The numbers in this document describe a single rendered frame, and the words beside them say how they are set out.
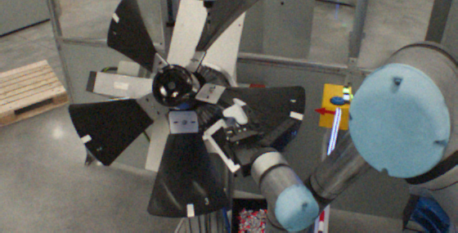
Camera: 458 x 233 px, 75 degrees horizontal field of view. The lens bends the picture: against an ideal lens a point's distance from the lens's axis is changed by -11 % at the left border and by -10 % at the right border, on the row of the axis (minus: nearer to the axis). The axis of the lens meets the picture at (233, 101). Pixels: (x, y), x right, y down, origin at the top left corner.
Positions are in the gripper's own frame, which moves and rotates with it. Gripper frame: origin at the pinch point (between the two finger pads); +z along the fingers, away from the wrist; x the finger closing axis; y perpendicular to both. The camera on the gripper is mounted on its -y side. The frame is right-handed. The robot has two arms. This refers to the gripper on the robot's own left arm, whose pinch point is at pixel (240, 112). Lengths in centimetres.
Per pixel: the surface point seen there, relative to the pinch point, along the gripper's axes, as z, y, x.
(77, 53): 136, 55, 23
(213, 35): 18.2, -0.6, -14.6
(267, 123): -4.0, -5.7, 2.8
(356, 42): 42, -72, 13
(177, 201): -4.5, 21.5, 19.0
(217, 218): 44, 4, 97
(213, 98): 8.4, 4.4, -0.9
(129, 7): 37.5, 19.3, -22.4
